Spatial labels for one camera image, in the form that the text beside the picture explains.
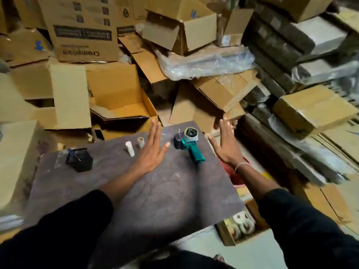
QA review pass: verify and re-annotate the printed brown carton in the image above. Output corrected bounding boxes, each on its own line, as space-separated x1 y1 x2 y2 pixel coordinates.
36 0 120 64

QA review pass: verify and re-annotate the open orange carton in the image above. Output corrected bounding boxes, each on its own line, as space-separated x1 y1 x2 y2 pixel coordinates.
85 63 159 140

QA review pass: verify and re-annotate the person's right forearm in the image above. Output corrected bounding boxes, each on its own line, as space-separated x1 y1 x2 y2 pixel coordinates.
237 164 359 269

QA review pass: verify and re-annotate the large carton purple print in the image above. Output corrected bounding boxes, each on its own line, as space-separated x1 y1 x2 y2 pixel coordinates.
0 120 58 210

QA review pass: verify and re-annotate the small brown carton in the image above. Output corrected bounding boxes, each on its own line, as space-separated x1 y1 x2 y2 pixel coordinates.
224 103 247 121

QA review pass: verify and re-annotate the folded flat brown carton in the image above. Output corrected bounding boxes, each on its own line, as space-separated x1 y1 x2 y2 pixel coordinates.
169 81 225 134

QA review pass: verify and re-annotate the person's left hand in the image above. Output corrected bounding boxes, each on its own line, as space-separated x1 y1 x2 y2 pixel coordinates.
131 119 171 176

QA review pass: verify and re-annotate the small open carton white label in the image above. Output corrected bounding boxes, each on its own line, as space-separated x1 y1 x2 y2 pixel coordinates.
216 8 254 48

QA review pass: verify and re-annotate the plain brown carton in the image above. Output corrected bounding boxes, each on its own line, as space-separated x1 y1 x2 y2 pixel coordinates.
255 0 336 23

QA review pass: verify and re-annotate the tilted brown carton plastic patch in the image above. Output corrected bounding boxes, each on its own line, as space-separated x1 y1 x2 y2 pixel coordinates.
190 69 261 113

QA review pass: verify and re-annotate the person's right hand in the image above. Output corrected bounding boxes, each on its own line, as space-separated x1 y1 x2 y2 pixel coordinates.
208 117 248 170

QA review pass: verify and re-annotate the brown supply box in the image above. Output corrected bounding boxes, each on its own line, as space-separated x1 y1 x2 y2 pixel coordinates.
215 210 257 247

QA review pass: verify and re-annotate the black mesh pen holder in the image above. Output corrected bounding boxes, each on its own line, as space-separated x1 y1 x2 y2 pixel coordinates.
66 148 93 173

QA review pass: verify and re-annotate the sealed taped carton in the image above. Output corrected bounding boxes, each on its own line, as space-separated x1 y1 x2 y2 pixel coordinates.
272 84 359 140

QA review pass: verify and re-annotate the open pale carton blue mark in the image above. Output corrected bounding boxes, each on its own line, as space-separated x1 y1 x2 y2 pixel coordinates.
141 0 217 56

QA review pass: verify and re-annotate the dark blue pen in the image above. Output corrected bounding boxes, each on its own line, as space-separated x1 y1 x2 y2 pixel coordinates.
68 148 82 163

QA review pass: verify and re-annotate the small printed carton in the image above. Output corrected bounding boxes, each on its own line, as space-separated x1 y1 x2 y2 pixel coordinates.
115 0 148 35

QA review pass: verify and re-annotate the flat brown cardboard piece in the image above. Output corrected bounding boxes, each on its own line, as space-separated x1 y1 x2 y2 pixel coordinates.
118 35 169 84

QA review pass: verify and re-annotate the plastic wrapped dark sheet stack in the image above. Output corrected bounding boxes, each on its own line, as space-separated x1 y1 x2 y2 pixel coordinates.
237 109 357 185

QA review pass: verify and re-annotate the clear plastic wrapped bundle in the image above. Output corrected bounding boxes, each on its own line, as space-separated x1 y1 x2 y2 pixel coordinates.
156 43 256 81

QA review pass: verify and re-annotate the stack of grey wrapped bundles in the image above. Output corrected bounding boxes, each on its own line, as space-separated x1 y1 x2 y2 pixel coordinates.
242 2 359 98

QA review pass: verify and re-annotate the person's left forearm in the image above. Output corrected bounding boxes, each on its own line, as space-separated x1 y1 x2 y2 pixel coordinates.
0 165 144 269

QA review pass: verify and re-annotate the black printed shirt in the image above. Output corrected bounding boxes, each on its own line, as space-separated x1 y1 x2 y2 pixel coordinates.
140 246 236 269

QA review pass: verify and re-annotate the teal tape dispenser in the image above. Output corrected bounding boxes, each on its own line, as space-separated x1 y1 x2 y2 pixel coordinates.
174 127 206 163

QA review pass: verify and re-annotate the red plastic bucket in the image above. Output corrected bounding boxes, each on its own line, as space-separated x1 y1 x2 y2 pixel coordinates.
218 157 253 188

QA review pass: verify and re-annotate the closed carton blue mark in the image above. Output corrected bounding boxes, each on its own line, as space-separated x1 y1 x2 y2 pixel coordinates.
0 28 54 68

